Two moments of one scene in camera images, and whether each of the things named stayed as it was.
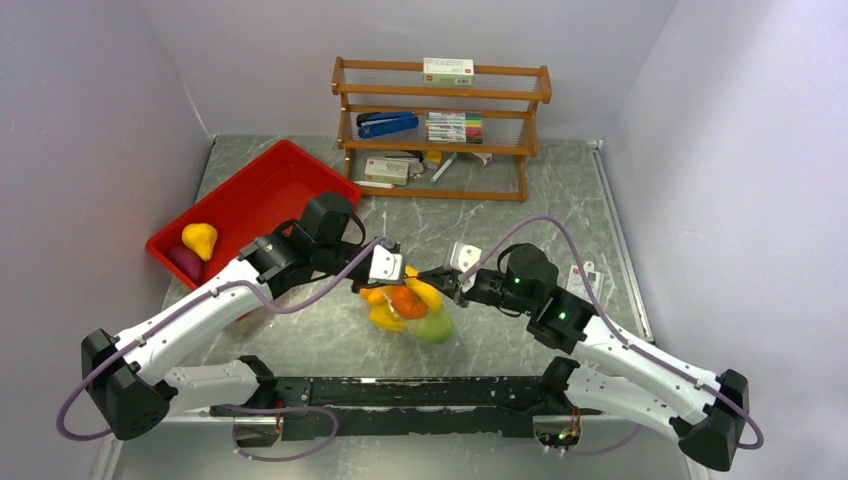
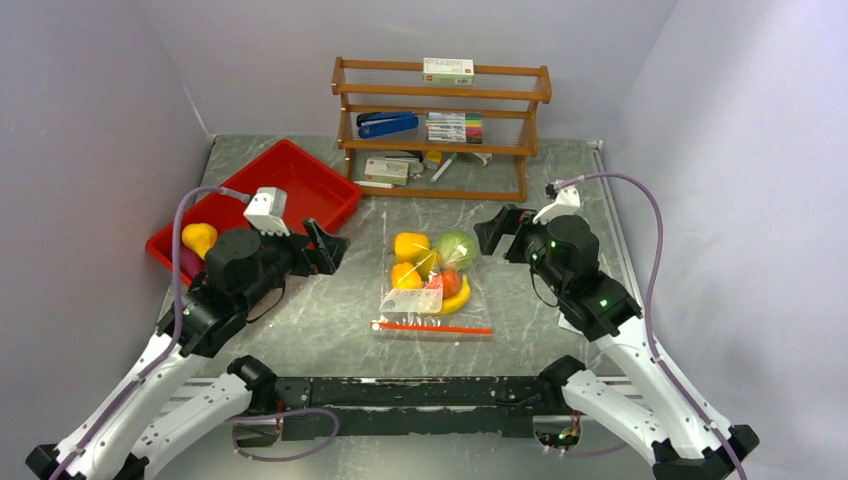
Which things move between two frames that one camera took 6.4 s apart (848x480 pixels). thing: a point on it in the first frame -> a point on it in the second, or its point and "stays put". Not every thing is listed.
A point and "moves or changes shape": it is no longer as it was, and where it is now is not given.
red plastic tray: [274, 190] stays put
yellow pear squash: [201, 238] stays put
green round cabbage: [435, 328] moves or changes shape
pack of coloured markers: [454, 127] stays put
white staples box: [386, 171] stays put
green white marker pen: [443, 168] stays put
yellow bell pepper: [383, 316] -> [408, 246]
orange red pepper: [407, 304] moves or changes shape
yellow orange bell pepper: [379, 296] -> [405, 276]
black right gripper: [445, 280] -> [508, 221]
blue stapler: [376, 123] stays put
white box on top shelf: [448, 71] stays put
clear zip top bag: [419, 309] moves or changes shape
